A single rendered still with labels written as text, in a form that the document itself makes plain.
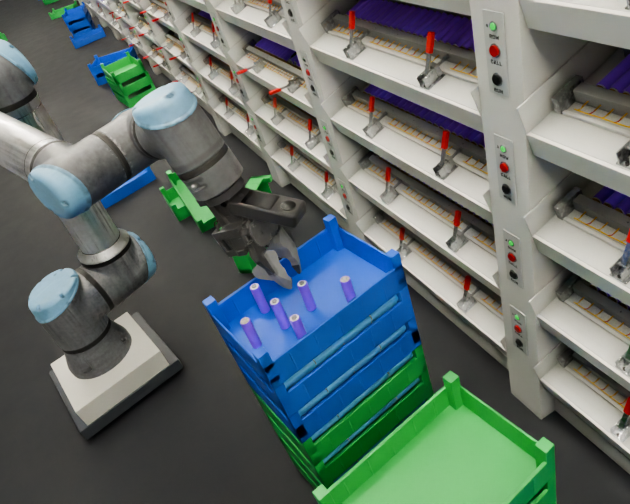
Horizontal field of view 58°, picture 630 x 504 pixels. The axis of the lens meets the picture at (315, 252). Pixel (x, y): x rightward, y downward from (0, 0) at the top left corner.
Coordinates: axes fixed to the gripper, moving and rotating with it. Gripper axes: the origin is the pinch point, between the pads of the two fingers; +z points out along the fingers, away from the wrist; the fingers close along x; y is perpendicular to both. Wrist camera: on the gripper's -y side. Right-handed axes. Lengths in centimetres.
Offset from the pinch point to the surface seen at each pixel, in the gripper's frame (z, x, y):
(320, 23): -24, -63, 10
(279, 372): 6.6, 16.0, -0.9
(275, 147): 19, -105, 79
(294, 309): 7.4, 0.8, 4.6
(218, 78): -7, -135, 111
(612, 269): 13.6, -7.6, -46.8
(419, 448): 29.2, 13.9, -15.1
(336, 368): 15.7, 7.9, -3.3
